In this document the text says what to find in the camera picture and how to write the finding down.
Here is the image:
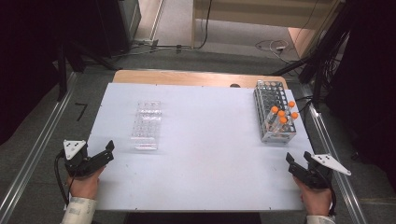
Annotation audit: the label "light wooden panel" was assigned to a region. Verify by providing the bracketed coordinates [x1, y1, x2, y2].
[287, 26, 325, 59]

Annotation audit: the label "person's left hand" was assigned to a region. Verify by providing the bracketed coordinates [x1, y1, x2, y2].
[66, 165, 106, 201]

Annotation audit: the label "grey floor cable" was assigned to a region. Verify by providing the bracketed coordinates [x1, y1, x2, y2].
[118, 44, 192, 59]

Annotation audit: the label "clear plastic tube rack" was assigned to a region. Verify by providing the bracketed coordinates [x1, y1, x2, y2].
[130, 99, 163, 151]

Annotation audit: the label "black curtain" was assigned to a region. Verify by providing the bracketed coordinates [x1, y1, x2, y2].
[0, 0, 123, 146]
[324, 0, 396, 189]

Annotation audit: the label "grey cabinet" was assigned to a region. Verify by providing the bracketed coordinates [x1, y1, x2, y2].
[118, 0, 143, 45]

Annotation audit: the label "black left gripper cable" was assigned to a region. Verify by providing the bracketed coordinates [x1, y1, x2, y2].
[53, 150, 72, 207]

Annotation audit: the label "black tripod with cables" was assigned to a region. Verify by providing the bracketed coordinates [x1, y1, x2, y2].
[270, 0, 353, 110]

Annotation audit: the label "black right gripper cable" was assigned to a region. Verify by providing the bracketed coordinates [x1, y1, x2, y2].
[322, 173, 338, 217]

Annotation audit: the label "black cables beside table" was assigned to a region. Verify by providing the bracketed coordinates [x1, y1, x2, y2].
[293, 94, 314, 114]

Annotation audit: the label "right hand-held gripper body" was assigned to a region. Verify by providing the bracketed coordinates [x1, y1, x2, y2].
[298, 154, 352, 190]

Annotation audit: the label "white table cover board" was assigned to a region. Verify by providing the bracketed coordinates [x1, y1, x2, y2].
[64, 82, 336, 213]

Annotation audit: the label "metal tube rack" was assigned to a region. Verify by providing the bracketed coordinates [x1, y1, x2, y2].
[253, 79, 298, 145]

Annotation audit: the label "aluminium floor rail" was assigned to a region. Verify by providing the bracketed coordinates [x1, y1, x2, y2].
[300, 83, 369, 224]
[0, 72, 79, 224]

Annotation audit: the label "beige wooden furniture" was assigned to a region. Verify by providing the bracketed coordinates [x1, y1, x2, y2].
[191, 0, 344, 49]

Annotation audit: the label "grey power strip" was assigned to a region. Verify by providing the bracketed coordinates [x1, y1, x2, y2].
[134, 37, 160, 48]

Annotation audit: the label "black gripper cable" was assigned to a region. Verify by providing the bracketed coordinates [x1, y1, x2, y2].
[322, 173, 338, 217]
[53, 150, 72, 207]

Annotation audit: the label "black metal stand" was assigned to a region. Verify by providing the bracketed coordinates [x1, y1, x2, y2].
[55, 40, 120, 103]

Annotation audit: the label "black floor cable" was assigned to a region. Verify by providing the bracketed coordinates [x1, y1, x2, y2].
[178, 0, 214, 51]

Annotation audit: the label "white floor cable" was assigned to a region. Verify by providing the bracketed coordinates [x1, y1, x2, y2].
[254, 38, 292, 62]

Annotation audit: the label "wooden table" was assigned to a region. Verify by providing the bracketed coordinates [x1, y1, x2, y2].
[111, 69, 290, 90]

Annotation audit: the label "person's right hand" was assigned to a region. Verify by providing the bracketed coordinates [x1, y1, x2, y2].
[293, 177, 332, 217]

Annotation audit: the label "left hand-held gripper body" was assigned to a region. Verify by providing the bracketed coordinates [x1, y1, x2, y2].
[59, 139, 106, 179]

